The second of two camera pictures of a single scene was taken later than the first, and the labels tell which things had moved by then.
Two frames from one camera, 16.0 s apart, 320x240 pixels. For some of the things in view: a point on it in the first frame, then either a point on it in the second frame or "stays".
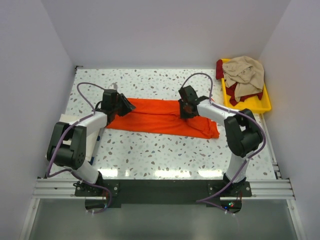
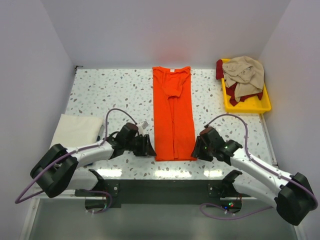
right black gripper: (182, 115) → (197, 151)
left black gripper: (128, 107) → (146, 141)
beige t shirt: (247, 72) stays
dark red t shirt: (231, 90) stays
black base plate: (104, 197) stays
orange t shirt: (162, 116) → (174, 130)
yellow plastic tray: (254, 103) stays
